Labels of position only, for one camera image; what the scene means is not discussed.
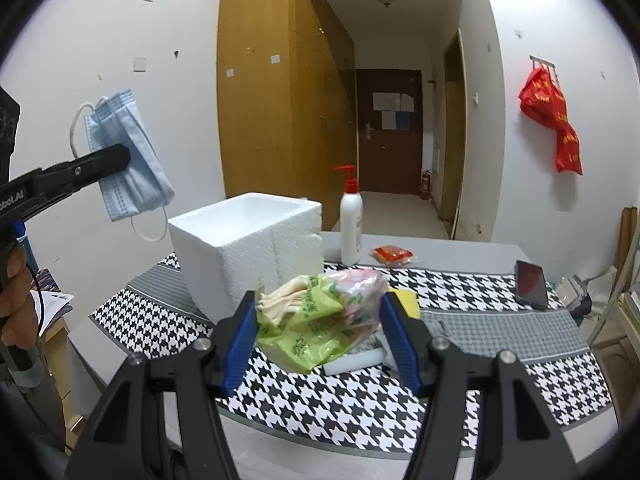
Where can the white wall switch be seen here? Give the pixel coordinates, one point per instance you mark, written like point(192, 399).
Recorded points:
point(140, 63)

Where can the white rectangular block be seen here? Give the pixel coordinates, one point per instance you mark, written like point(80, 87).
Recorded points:
point(360, 360)

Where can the black smartphone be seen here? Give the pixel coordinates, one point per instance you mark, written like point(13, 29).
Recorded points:
point(531, 285)

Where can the wooden wardrobe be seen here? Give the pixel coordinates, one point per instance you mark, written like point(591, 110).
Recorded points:
point(270, 110)

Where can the green plastic bag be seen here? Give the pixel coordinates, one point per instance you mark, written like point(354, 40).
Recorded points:
point(305, 340)

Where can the white foam box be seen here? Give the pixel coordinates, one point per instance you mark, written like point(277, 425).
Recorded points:
point(240, 260)

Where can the blue face mask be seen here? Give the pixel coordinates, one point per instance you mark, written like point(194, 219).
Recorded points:
point(135, 180)

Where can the white plastic bag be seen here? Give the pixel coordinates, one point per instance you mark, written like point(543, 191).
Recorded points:
point(575, 295)

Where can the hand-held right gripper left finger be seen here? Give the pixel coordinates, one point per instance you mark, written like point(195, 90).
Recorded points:
point(240, 342)

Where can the red hanging bag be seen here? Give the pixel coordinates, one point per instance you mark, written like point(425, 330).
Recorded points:
point(545, 100)

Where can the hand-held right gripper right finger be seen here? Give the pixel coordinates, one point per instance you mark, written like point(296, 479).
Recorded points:
point(400, 342)

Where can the white pump lotion bottle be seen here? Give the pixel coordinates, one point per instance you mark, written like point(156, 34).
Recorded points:
point(351, 230)

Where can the white paper booklet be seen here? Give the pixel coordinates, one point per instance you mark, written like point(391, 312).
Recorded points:
point(55, 310)

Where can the yellow sponge cloth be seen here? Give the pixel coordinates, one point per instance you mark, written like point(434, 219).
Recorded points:
point(411, 305)

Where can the brown door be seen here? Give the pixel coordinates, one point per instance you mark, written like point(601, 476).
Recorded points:
point(370, 170)

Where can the red fire extinguisher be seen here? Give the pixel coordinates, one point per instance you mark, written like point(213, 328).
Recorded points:
point(425, 187)

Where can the metal wall hook rack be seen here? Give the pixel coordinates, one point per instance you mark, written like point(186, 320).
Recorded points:
point(542, 61)

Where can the white metal bed frame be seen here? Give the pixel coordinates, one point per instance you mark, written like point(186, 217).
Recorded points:
point(617, 310)

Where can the red snack packet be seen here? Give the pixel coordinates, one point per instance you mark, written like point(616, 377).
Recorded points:
point(392, 255)

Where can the pink clear plastic bag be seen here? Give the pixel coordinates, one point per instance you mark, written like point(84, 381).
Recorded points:
point(360, 295)

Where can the person's grey trousers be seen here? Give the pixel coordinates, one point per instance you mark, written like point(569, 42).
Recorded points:
point(35, 420)

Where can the person's left hand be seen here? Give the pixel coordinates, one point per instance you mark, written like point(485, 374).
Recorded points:
point(17, 305)

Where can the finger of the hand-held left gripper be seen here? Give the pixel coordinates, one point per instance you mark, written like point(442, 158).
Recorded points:
point(85, 165)

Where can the blue paper notice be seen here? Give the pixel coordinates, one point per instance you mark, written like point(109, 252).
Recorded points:
point(402, 120)

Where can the wooden boards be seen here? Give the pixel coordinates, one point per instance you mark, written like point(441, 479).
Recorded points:
point(627, 240)

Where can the wooden side door frame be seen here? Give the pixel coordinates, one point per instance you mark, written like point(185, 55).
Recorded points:
point(454, 135)

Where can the white paper notice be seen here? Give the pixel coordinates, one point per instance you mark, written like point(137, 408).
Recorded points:
point(386, 101)
point(388, 120)
point(407, 102)

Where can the houndstooth tablecloth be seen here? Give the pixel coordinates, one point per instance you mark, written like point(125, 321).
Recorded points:
point(500, 340)

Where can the beige cloth gloves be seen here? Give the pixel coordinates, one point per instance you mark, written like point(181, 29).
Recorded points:
point(280, 300)

